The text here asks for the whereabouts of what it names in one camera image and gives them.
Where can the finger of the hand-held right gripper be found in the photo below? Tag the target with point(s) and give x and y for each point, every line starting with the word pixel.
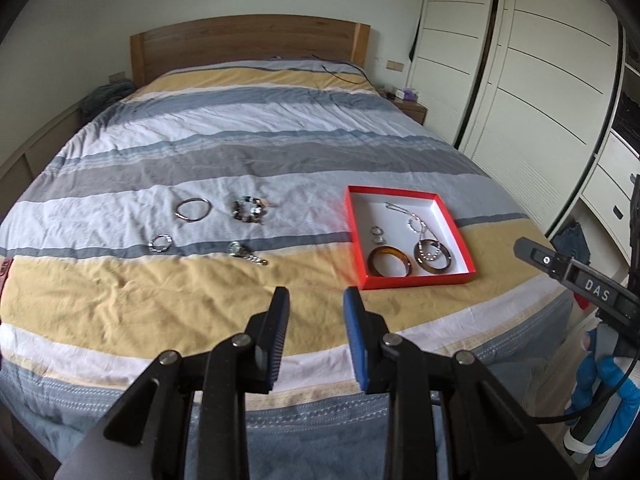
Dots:
pixel 542 259

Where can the wooden nightstand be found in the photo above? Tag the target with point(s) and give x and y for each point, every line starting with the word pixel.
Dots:
pixel 412 110

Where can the person's right hand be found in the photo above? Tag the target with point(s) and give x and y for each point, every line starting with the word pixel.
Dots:
pixel 602 380

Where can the wooden headboard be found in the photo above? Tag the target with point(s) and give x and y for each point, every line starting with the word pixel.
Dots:
pixel 250 40

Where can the blue jeans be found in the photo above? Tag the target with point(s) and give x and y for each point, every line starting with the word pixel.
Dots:
pixel 575 240

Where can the amber translucent bangle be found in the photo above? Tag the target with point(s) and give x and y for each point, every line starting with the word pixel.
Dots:
pixel 390 250

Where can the dark brown bangle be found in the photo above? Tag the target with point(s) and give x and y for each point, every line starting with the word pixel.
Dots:
pixel 432 271

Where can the red cardboard box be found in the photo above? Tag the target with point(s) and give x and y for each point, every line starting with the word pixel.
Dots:
pixel 450 227

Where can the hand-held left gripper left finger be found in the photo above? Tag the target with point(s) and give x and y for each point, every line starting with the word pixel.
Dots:
pixel 275 345

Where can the thin silver bangle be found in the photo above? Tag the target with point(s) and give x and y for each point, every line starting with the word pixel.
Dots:
pixel 178 212

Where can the purple tissue box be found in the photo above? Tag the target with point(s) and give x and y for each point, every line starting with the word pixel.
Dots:
pixel 407 93

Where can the wall switch plate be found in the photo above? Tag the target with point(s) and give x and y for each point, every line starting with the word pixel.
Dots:
pixel 395 65

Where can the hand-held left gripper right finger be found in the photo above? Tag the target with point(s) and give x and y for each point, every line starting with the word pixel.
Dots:
pixel 354 330

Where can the grey knitted cloth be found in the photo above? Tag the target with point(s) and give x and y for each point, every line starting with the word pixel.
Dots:
pixel 105 97

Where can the bed with striped duvet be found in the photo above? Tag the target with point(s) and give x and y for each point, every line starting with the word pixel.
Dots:
pixel 200 150

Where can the wall socket plate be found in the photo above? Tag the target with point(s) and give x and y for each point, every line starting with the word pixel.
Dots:
pixel 117 76

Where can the white wardrobe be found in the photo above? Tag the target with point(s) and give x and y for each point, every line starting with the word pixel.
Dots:
pixel 540 60

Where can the white drawer unit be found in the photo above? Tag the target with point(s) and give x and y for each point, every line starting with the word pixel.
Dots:
pixel 610 180

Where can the silver wristwatch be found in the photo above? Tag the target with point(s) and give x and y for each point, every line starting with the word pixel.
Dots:
pixel 235 248

